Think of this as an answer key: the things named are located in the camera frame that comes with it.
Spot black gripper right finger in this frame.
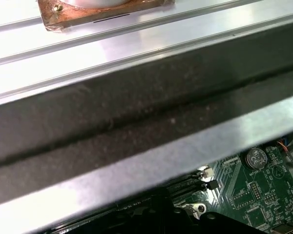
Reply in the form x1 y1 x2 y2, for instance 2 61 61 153
163 189 262 234

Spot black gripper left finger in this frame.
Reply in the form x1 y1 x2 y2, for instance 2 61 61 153
117 188 165 234

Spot black RAM slot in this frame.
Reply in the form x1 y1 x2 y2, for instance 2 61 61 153
180 166 213 187
168 180 218 199

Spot green motherboard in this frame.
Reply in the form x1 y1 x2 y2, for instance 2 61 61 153
51 142 293 234

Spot silver coin cell battery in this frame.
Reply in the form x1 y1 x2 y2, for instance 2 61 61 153
245 147 269 171

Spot black PC case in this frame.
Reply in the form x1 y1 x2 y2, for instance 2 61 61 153
0 23 293 234

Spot orange blue thin wires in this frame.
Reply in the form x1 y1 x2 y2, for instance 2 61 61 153
275 131 293 171

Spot square brown base plate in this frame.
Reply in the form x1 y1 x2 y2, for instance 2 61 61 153
38 0 177 33

